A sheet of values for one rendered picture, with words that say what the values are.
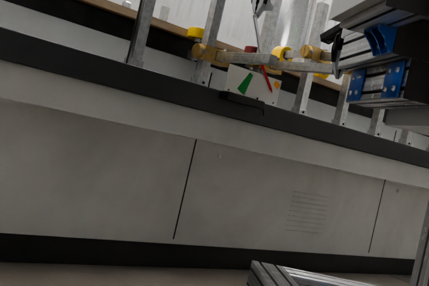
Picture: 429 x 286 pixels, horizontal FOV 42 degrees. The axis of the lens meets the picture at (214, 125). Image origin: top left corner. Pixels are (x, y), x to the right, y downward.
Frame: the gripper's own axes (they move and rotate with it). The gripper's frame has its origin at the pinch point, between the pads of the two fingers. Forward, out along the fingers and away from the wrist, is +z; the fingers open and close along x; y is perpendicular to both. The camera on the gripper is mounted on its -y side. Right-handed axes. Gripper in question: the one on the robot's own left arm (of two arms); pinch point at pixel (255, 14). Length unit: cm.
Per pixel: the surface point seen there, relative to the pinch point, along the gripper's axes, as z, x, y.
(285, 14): -100, 306, 294
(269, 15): -3.5, 7.4, 12.3
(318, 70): 14.6, -18.4, 16.5
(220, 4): -0.2, 6.1, -11.0
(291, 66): 13.7, -5.3, 16.5
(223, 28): -151, 706, 514
